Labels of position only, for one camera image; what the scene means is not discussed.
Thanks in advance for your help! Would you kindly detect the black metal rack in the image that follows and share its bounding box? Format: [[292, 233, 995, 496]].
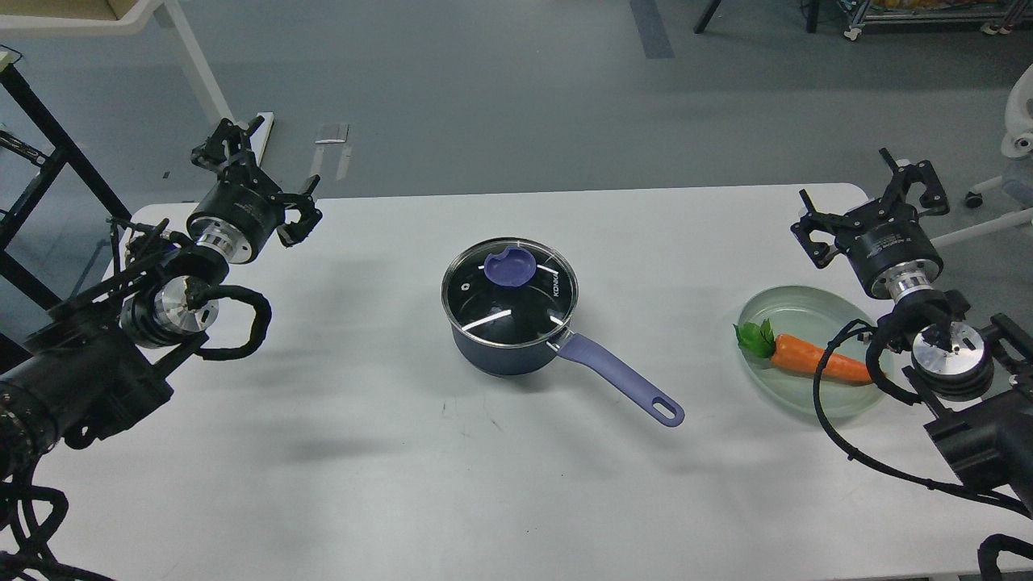
[[1, 51, 132, 309]]

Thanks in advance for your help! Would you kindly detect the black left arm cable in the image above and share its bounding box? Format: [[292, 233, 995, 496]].
[[187, 284, 274, 362]]

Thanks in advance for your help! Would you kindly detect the black furniture leg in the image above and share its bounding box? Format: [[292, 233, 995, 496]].
[[693, 0, 722, 36]]

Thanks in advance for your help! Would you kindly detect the dark blue saucepan purple handle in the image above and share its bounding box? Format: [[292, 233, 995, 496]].
[[441, 237, 686, 428]]

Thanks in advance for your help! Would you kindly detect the white desk frame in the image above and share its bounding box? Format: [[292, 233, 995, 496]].
[[2, 1, 282, 208]]

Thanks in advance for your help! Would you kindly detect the metal wheeled cart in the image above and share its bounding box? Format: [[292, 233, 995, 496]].
[[834, 1, 1031, 41]]

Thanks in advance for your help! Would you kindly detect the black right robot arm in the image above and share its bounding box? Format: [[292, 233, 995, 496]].
[[791, 148, 1032, 517]]

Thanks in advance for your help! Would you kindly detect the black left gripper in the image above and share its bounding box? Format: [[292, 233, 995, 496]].
[[186, 115, 324, 264]]

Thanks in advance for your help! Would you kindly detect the glass pot lid purple knob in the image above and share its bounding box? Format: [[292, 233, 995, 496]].
[[441, 236, 580, 349]]

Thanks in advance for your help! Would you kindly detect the orange toy carrot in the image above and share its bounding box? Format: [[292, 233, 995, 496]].
[[733, 320, 873, 385]]

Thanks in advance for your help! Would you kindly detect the pale green plate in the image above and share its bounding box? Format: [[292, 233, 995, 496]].
[[733, 286, 885, 420]]

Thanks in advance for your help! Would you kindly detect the white office chair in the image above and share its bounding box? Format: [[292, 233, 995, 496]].
[[932, 67, 1032, 248]]

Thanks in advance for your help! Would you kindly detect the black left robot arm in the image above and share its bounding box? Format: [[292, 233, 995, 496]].
[[1, 119, 324, 479]]

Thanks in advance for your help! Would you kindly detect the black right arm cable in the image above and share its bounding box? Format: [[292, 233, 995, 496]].
[[812, 319, 1033, 517]]

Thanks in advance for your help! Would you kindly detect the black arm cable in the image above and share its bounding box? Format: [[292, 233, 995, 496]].
[[187, 284, 274, 362], [812, 319, 1033, 517]]

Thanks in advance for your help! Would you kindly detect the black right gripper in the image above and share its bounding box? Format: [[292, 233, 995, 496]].
[[791, 148, 951, 300]]

